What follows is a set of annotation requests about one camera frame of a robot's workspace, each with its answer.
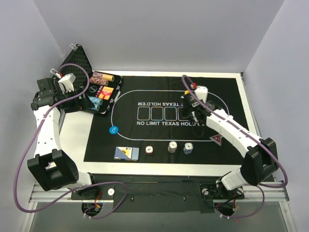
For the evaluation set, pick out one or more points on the blue playing card box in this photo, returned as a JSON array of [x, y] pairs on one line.
[[126, 153]]

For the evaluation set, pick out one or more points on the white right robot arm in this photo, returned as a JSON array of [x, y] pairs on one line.
[[258, 154]]

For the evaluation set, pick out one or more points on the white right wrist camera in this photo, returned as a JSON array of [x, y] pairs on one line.
[[201, 92]]

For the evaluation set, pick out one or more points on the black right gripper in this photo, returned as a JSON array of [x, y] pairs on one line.
[[191, 107]]

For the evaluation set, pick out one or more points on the red triangular dealer button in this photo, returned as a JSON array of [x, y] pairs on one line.
[[217, 139]]

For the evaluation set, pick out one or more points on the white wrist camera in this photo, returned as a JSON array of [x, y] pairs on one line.
[[66, 83], [201, 92]]

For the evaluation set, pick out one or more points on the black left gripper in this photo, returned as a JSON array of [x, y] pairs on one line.
[[78, 97]]

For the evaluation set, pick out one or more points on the red 100 chip stack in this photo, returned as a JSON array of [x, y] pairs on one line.
[[149, 150]]

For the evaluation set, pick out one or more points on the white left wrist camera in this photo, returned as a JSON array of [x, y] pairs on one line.
[[66, 83]]

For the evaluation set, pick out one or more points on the teal chip roll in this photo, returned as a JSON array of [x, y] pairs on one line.
[[96, 107], [96, 100]]

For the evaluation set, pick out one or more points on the teal chip roll upper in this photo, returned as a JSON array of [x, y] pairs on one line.
[[96, 100]]

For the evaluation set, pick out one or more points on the aluminium front rail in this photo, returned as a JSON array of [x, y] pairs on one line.
[[251, 193]]

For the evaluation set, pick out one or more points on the blue small blind button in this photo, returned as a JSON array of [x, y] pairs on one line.
[[113, 130]]

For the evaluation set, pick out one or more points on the brown chip roll top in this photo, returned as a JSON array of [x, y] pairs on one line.
[[104, 76]]

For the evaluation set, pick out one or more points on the orange card deck box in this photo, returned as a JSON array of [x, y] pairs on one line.
[[104, 92]]

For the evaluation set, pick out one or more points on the blue 5 chip stack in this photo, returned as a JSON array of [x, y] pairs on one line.
[[188, 148]]

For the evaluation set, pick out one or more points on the black round dealer puck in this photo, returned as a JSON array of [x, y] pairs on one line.
[[93, 89]]

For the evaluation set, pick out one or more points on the black poker table mat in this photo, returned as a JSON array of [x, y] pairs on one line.
[[148, 112]]

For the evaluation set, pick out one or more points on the black chip carrying case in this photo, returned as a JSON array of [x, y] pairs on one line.
[[78, 64]]

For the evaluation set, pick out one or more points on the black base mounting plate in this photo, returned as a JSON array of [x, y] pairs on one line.
[[158, 194]]

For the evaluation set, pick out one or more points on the grey 1 chip stack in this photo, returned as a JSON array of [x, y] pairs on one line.
[[172, 147]]

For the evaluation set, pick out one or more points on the teal chip roll lower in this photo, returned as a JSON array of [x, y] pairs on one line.
[[96, 107]]

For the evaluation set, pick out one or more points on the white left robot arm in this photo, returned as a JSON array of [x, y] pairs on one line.
[[51, 166]]

